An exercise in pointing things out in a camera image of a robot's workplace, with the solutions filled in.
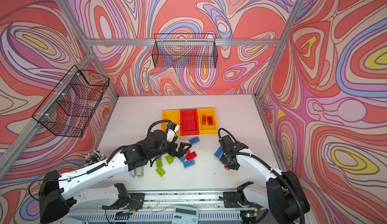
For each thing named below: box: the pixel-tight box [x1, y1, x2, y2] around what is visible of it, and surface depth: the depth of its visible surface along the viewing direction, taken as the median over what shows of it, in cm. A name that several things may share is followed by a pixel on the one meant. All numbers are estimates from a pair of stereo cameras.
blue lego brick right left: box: [213, 145, 224, 159], surface depth 90 cm
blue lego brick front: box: [182, 158, 196, 169], surface depth 86 cm
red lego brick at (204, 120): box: [202, 115, 207, 126], surface depth 106 cm
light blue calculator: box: [171, 205, 199, 224], surface depth 69 cm
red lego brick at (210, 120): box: [207, 116, 214, 126], surface depth 103 cm
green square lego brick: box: [164, 154, 176, 165], surface depth 88 cm
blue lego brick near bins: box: [188, 136, 201, 145], surface depth 95 cm
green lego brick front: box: [155, 166, 166, 178], surface depth 84 cm
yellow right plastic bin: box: [197, 107, 218, 135], surface depth 103 cm
